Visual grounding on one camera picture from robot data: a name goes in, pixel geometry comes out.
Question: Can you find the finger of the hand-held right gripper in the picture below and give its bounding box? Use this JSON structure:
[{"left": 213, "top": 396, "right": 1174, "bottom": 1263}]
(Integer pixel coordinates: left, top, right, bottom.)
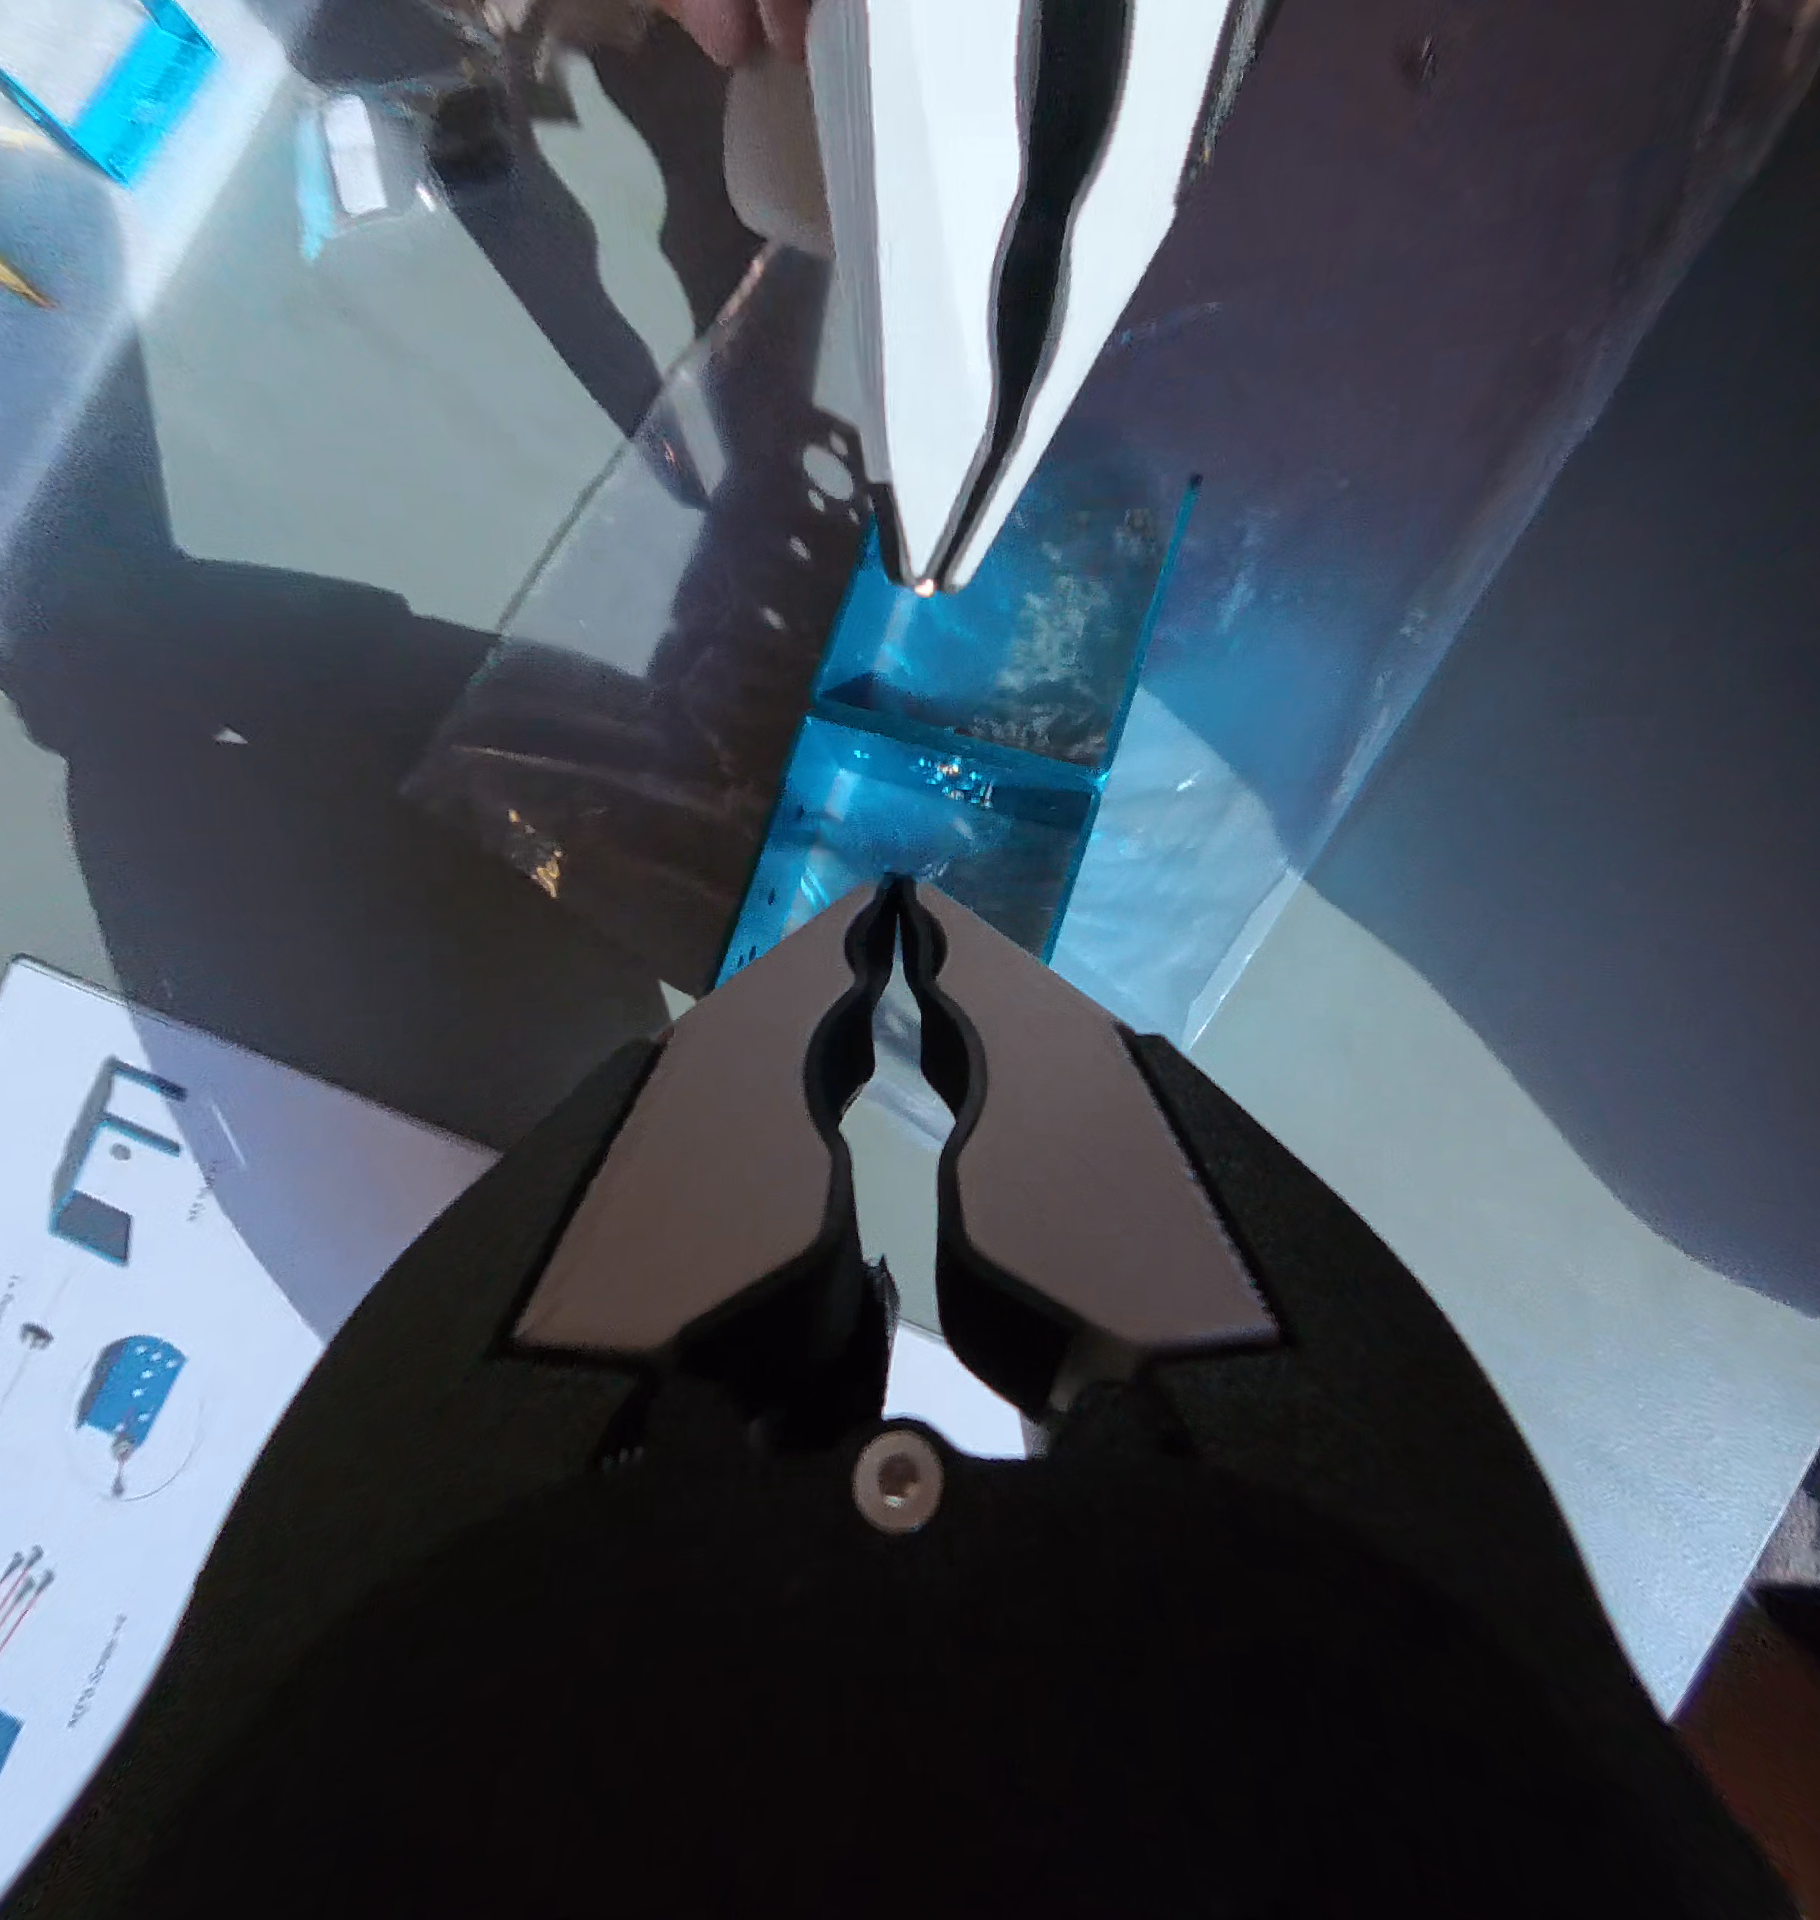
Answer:
[
  {"left": 935, "top": 0, "right": 1247, "bottom": 586},
  {"left": 805, "top": 0, "right": 1039, "bottom": 586}
]

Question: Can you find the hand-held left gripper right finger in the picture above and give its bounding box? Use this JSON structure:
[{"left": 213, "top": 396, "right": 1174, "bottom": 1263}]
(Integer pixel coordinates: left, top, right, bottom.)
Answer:
[{"left": 911, "top": 875, "right": 1288, "bottom": 1366}]

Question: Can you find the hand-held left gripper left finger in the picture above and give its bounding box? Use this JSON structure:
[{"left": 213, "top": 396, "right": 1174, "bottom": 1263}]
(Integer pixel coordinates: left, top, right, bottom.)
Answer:
[{"left": 505, "top": 872, "right": 897, "bottom": 1366}]

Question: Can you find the blue metal bracket assembly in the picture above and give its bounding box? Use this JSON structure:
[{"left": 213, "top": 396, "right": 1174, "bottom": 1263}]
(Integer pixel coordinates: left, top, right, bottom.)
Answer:
[{"left": 712, "top": 465, "right": 1204, "bottom": 998}]

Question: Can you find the small clear plastic bag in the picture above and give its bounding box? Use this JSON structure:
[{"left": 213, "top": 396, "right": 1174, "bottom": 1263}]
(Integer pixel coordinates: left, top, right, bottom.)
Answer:
[{"left": 401, "top": 240, "right": 866, "bottom": 1005}]

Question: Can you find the person's right hand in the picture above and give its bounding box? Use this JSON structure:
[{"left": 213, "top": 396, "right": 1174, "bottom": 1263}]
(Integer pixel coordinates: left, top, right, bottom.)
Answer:
[{"left": 657, "top": 0, "right": 822, "bottom": 66}]

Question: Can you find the pile of small screw bags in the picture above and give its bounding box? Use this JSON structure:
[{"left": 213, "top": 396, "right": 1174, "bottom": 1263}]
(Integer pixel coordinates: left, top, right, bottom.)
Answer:
[{"left": 287, "top": 76, "right": 567, "bottom": 258}]

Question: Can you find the large clear plastic bag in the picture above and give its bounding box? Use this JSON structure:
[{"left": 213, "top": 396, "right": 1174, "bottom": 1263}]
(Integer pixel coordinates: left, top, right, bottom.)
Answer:
[{"left": 1046, "top": 0, "right": 1820, "bottom": 1052}]

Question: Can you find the white instruction sheet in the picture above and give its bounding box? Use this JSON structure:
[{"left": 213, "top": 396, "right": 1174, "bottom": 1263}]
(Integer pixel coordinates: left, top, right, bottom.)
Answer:
[{"left": 0, "top": 956, "right": 508, "bottom": 1920}]

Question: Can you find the white foam tray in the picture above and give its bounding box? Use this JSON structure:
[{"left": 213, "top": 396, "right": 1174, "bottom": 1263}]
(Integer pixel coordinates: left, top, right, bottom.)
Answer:
[{"left": 0, "top": 0, "right": 299, "bottom": 632}]

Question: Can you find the small blue metal bracket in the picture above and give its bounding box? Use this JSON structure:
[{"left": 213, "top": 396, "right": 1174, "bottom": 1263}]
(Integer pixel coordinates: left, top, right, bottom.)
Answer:
[{"left": 0, "top": 0, "right": 222, "bottom": 189}]

